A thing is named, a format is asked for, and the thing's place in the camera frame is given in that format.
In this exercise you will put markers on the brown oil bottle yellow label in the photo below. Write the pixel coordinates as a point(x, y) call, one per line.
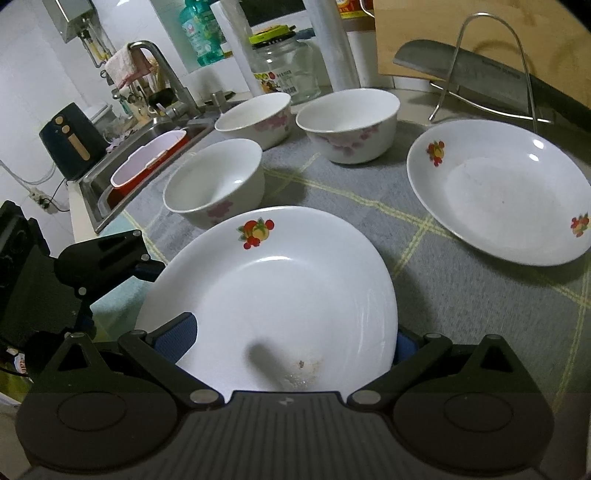
point(353, 8)

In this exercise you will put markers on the utensil holder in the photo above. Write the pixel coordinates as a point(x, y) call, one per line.
point(138, 99)

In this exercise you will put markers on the steel wall box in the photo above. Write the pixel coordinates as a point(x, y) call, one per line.
point(69, 16)

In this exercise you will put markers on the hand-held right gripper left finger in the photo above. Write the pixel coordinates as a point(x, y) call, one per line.
point(178, 339)

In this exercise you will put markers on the white bowl with pink flowers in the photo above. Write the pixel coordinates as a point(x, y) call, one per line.
point(212, 180)
point(251, 115)
point(346, 115)

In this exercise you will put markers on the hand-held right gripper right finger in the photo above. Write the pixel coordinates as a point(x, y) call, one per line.
point(406, 346)

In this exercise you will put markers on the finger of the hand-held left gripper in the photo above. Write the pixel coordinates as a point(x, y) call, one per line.
point(150, 272)
point(86, 318)

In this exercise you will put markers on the grey checked mat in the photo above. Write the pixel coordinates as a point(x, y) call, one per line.
point(461, 300)

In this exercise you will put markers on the bamboo cutting board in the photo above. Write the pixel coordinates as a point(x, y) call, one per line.
point(415, 23)

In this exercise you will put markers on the pink cloth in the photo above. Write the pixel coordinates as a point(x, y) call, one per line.
point(124, 64)

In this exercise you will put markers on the white wall outlet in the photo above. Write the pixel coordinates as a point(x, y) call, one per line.
point(39, 198)

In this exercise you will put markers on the clear cling film roll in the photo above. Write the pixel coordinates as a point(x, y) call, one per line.
point(332, 41)

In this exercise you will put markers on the metal sink knob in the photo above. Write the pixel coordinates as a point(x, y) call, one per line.
point(221, 99)

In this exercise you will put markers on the dark window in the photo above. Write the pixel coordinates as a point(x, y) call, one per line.
point(277, 11)

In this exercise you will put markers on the white fruit-print plate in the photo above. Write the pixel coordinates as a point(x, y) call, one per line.
point(498, 184)

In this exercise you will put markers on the glass jar with green lid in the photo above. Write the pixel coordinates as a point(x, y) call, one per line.
point(286, 69)

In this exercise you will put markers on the steel sink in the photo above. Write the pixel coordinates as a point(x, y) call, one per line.
point(99, 184)

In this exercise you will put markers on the red and white basin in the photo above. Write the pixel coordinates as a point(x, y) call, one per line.
point(147, 157)

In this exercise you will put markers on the dark air fryer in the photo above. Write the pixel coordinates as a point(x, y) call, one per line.
point(69, 143)

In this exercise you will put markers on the steel faucet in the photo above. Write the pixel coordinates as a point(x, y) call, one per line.
point(178, 87)

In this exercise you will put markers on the steel cleaver knife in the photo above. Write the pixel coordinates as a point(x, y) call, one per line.
point(485, 74)

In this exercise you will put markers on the white plate with food residue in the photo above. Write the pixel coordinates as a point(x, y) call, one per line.
point(277, 286)

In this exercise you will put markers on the green dish soap bottle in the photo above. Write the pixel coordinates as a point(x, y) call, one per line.
point(198, 37)

